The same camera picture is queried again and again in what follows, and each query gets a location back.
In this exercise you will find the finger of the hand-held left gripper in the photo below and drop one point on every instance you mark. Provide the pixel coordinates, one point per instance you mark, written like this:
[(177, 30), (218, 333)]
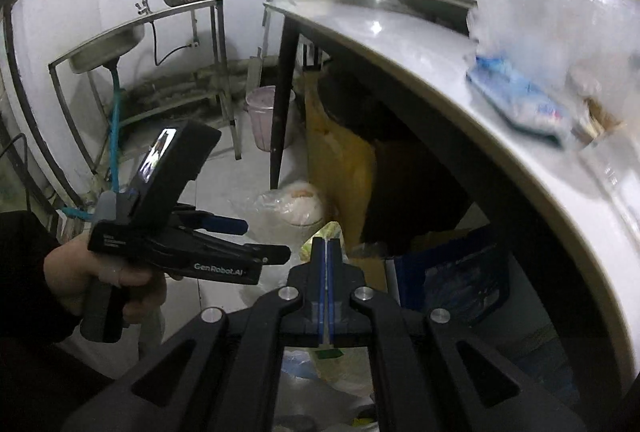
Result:
[(270, 255), (227, 226)]

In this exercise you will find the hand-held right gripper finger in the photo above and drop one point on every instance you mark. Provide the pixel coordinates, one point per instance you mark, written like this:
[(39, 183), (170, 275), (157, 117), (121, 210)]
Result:
[(331, 292), (318, 282)]

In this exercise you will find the person's left forearm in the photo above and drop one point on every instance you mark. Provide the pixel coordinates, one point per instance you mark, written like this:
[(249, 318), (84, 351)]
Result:
[(25, 272)]

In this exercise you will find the person's left hand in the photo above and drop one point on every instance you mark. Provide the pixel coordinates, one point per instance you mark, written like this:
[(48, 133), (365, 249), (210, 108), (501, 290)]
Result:
[(65, 272)]

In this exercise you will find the brown cardboard box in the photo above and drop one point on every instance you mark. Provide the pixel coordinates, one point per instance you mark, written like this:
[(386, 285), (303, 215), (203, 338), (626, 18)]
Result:
[(370, 273)]

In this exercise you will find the yellow-green plastic bag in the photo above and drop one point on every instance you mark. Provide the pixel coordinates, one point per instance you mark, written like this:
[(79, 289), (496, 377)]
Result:
[(331, 232)]

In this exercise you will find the white plastic bag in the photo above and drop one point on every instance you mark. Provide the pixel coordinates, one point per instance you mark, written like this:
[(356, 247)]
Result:
[(295, 202)]

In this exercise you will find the yellow sack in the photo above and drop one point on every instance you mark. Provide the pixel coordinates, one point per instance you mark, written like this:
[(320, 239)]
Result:
[(340, 171)]

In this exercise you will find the pink plastic bin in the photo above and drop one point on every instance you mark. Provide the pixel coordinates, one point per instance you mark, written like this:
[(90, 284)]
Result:
[(265, 116)]

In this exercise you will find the blue box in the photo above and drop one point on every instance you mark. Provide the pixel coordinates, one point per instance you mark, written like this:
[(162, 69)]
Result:
[(450, 272)]

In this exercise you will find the black table leg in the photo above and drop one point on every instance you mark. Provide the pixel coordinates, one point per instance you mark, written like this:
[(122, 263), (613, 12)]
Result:
[(282, 111)]

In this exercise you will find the stainless steel sink with stand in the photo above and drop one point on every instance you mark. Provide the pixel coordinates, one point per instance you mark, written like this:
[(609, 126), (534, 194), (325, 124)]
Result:
[(100, 46)]

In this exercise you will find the blue white packet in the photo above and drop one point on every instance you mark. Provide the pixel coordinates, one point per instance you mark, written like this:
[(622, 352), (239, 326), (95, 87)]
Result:
[(515, 96)]

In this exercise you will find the clear plastic bag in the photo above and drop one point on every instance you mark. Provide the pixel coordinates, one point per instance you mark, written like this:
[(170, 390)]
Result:
[(540, 11)]

